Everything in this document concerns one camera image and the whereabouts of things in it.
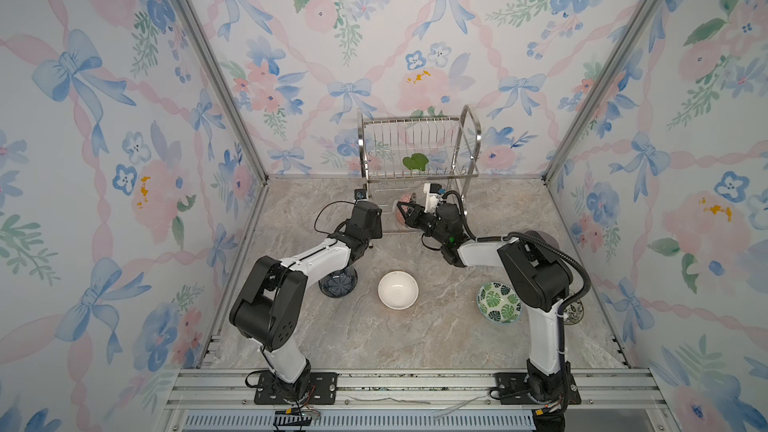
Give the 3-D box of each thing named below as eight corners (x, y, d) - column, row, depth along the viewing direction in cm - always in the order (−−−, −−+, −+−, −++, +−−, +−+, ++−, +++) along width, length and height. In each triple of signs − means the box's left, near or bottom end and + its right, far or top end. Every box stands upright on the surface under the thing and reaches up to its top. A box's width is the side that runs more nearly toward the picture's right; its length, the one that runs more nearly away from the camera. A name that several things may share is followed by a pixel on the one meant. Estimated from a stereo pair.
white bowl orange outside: (378, 312, 88) (378, 306, 84) (379, 277, 95) (378, 270, 91) (418, 313, 88) (419, 306, 84) (416, 277, 95) (417, 270, 91)
